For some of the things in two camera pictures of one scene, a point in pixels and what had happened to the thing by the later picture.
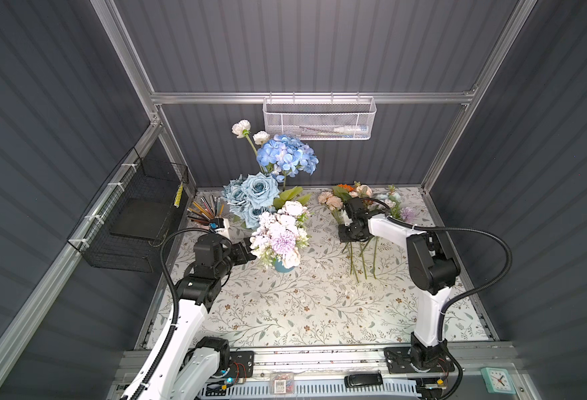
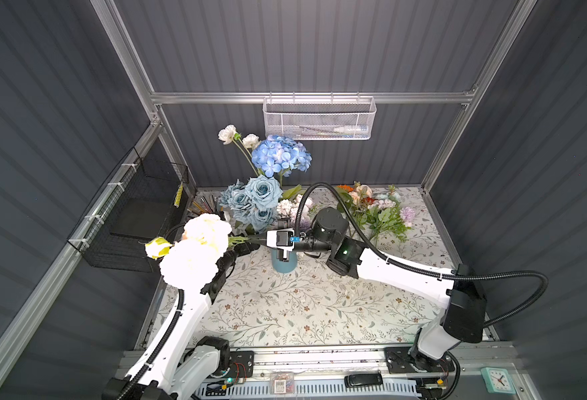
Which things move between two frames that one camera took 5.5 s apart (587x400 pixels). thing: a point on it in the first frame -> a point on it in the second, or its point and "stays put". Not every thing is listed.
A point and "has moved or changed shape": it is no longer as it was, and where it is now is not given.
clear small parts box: x=282 y=383 stays put
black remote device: x=363 y=379 stays put
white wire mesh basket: x=320 y=117 stays put
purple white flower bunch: x=280 y=237 has moved or changed shape
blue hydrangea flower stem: x=285 y=156 stays put
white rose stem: x=242 y=127 -> x=250 y=141
